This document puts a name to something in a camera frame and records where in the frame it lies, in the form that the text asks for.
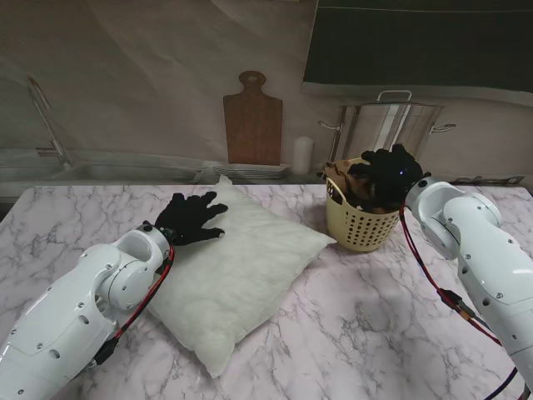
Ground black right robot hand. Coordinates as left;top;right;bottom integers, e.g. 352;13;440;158
348;142;424;208

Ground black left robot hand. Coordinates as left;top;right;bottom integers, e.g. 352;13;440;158
154;191;229;247

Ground brown pillowcase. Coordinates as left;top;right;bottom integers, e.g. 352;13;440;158
322;157;401;215

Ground white pillow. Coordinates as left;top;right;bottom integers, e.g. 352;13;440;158
147;174;337;379

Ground yellow perforated laundry basket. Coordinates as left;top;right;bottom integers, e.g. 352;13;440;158
324;157;403;254

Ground large steel stock pot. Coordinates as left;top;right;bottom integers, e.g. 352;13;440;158
318;90;458;175

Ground steel kitchen sink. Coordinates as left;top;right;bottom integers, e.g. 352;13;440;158
62;162;205;183

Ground stack of white plates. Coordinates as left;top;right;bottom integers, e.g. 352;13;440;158
212;162;291;181

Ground white pillar candle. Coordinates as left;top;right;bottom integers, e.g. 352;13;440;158
292;136;316;175

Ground black stove grate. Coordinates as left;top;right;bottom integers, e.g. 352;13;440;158
453;174;526;186

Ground brown wooden cutting board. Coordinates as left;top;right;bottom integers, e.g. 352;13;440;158
222;70;284;166

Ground dark range hood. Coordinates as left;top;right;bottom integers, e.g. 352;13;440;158
301;0;533;91

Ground chrome kitchen faucet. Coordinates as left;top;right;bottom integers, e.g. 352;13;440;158
26;75;72;168

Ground red black left arm cable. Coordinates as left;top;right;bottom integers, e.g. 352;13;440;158
89;244;177;370

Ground red black arm cable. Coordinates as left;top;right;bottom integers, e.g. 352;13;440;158
89;244;177;370
398;201;521;400

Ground red black right arm cable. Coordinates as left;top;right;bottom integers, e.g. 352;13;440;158
398;201;521;400

